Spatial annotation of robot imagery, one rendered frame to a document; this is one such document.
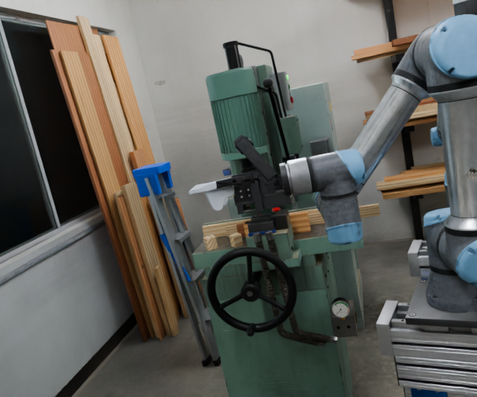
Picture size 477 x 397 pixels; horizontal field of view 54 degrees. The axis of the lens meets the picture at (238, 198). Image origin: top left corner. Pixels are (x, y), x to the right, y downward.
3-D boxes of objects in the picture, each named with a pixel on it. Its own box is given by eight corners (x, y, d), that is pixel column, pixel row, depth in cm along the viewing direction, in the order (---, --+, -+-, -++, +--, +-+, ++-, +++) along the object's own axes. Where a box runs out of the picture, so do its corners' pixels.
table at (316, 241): (187, 280, 161) (183, 264, 160) (209, 250, 190) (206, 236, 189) (367, 257, 147) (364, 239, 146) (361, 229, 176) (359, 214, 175)
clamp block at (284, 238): (249, 264, 155) (244, 238, 153) (255, 250, 168) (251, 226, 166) (293, 258, 152) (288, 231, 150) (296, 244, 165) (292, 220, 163)
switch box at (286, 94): (277, 113, 194) (269, 74, 191) (279, 111, 204) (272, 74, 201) (291, 109, 193) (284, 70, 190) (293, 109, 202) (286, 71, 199)
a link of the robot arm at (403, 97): (416, 20, 107) (301, 198, 117) (434, 12, 96) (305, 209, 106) (458, 47, 108) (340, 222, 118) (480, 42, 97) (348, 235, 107)
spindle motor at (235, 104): (218, 164, 167) (199, 76, 161) (228, 157, 184) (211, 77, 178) (266, 155, 163) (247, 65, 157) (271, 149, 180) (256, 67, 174)
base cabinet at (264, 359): (243, 466, 186) (204, 302, 172) (263, 379, 241) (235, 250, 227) (358, 463, 175) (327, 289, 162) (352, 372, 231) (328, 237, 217)
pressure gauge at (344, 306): (333, 324, 158) (329, 302, 156) (333, 318, 161) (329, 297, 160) (352, 322, 156) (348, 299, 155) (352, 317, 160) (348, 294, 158)
